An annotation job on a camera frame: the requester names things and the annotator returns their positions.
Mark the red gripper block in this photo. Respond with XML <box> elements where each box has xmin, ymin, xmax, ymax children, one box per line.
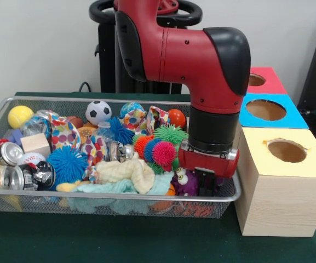
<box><xmin>177</xmin><ymin>149</ymin><xmax>240</xmax><ymax>197</ymax></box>

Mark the orange striped tiger plush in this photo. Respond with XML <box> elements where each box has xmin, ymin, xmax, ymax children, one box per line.
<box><xmin>174</xmin><ymin>202</ymin><xmax>212</xmax><ymax>217</ymax></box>

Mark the wooden three-hole box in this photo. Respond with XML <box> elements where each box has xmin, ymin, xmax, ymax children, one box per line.
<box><xmin>233</xmin><ymin>66</ymin><xmax>316</xmax><ymax>238</ymax></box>

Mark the metal mesh bin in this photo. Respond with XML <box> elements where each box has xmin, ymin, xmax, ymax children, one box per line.
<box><xmin>0</xmin><ymin>95</ymin><xmax>242</xmax><ymax>219</ymax></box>

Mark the purple spiky monster toy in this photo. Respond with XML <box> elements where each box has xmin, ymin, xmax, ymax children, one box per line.
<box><xmin>171</xmin><ymin>167</ymin><xmax>201</xmax><ymax>197</ymax></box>

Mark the pink spiky ball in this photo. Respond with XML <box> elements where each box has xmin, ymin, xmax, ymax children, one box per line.
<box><xmin>151</xmin><ymin>141</ymin><xmax>177</xmax><ymax>167</ymax></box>

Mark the green spiky ball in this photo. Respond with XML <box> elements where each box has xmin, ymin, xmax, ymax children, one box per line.
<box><xmin>153</xmin><ymin>125</ymin><xmax>190</xmax><ymax>146</ymax></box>

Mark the orange-red smooth ball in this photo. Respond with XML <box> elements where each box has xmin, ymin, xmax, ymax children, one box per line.
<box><xmin>167</xmin><ymin>108</ymin><xmax>187</xmax><ymax>128</ymax></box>

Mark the cream fleece cloth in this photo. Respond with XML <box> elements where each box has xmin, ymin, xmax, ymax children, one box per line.
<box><xmin>95</xmin><ymin>158</ymin><xmax>155</xmax><ymax>195</ymax></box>

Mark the dark green table cloth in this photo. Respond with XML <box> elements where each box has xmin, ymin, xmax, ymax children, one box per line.
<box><xmin>0</xmin><ymin>92</ymin><xmax>316</xmax><ymax>263</ymax></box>

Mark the black and white soccer ball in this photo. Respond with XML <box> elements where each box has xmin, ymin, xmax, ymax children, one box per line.
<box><xmin>85</xmin><ymin>100</ymin><xmax>112</xmax><ymax>123</ymax></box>

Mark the large blue spiky ball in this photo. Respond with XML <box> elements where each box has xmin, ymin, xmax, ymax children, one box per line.
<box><xmin>46</xmin><ymin>145</ymin><xmax>89</xmax><ymax>184</ymax></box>

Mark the white baseball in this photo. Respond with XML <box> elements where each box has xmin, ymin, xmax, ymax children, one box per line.
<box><xmin>16</xmin><ymin>152</ymin><xmax>47</xmax><ymax>167</ymax></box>

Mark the yellow tennis ball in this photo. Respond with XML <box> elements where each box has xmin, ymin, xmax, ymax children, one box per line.
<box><xmin>7</xmin><ymin>105</ymin><xmax>35</xmax><ymax>129</ymax></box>

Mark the black power cable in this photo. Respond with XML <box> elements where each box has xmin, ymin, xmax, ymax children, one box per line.
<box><xmin>78</xmin><ymin>81</ymin><xmax>93</xmax><ymax>94</ymax></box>

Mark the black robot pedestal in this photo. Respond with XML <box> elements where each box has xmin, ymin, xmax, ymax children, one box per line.
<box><xmin>89</xmin><ymin>0</ymin><xmax>204</xmax><ymax>95</ymax></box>

